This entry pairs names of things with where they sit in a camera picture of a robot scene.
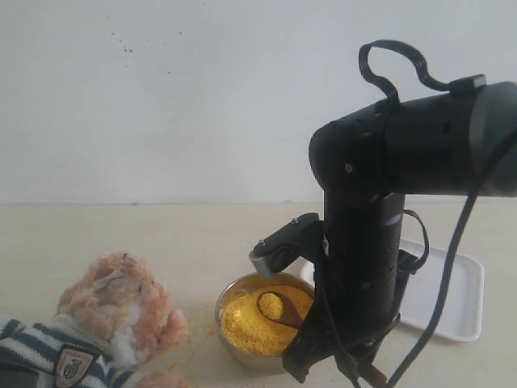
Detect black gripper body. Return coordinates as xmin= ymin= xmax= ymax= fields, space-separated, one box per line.
xmin=313 ymin=266 xmax=404 ymax=352

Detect brown wooden spoon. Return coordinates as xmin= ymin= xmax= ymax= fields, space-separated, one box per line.
xmin=256 ymin=291 xmax=387 ymax=387

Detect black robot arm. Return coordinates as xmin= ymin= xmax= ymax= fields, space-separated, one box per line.
xmin=270 ymin=78 xmax=516 ymax=387

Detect teddy bear striped sweater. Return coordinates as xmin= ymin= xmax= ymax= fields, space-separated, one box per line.
xmin=1 ymin=251 xmax=188 ymax=388

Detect stainless steel bowl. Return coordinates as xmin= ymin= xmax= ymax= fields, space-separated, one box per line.
xmin=215 ymin=273 xmax=314 ymax=374

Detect yellow millet grains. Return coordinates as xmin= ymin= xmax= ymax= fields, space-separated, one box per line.
xmin=220 ymin=285 xmax=313 ymax=356

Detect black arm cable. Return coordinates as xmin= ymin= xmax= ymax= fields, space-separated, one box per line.
xmin=318 ymin=39 xmax=517 ymax=388

